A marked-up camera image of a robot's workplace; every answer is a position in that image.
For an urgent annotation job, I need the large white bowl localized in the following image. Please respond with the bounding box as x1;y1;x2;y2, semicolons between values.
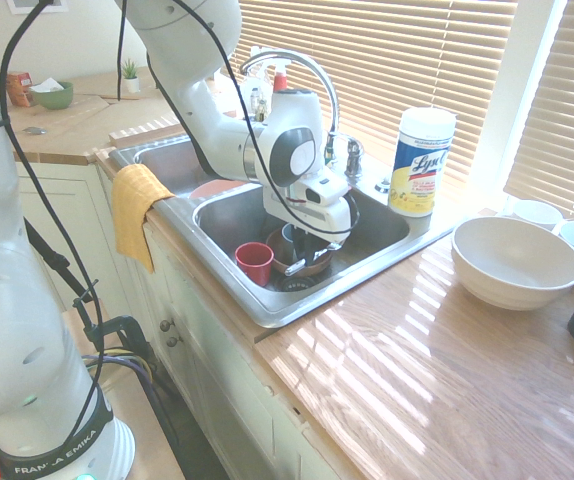
450;215;574;313

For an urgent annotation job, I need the clear spray bottle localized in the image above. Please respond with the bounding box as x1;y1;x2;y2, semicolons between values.
246;45;279;124

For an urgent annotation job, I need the white kitchen cabinet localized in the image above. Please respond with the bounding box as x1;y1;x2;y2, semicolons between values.
14;159;353;480

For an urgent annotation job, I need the red-capped spray bottle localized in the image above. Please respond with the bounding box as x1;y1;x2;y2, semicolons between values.
271;62;291;94

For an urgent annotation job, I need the narrow beige window blind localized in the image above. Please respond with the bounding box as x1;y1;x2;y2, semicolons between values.
502;0;574;227

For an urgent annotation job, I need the chrome faucet handle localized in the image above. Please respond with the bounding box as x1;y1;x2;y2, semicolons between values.
327;131;367;179

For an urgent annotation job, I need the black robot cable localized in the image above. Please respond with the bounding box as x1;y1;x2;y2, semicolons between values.
0;0;106;451

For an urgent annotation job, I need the brown wooden bowl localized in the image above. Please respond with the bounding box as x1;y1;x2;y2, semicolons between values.
265;227;335;278

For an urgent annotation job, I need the orange snack packet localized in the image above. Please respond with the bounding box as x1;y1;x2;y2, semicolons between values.
5;72;36;108

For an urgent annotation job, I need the metal drain strainer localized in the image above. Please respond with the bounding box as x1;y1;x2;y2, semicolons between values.
275;273;324;294

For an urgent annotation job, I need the chrome gooseneck faucet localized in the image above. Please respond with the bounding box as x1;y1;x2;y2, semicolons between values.
239;48;342;151

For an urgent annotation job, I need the white ceramic mug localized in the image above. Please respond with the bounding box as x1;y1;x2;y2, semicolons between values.
509;198;565;232

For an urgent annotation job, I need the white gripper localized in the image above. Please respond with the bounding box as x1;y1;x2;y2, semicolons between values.
262;183;354;265

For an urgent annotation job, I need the yellow dish cloth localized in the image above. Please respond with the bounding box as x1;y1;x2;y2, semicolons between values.
111;163;175;275

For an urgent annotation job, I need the small potted plant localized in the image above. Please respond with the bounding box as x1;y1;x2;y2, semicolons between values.
120;57;142;95

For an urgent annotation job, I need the red cup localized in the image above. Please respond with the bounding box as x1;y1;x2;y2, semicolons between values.
234;242;275;288

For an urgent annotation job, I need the green bowl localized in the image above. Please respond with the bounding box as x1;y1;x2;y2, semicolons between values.
32;80;75;112

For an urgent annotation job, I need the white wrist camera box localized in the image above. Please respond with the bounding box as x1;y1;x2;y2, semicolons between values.
300;172;351;207

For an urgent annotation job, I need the grey ceramic mug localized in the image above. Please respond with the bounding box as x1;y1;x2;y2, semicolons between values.
280;223;302;252

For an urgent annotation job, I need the wide beige window blind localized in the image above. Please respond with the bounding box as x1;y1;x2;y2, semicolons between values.
219;0;519;190

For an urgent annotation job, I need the pink plate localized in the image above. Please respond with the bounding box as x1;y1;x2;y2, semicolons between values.
188;179;249;202

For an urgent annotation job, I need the stainless steel sink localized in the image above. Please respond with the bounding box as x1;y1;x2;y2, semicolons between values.
108;133;462;330

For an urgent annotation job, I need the framed wall picture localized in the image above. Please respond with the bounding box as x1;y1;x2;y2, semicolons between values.
5;0;70;16

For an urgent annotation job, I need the Lysol wipes canister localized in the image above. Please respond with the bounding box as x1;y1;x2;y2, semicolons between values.
387;106;458;219

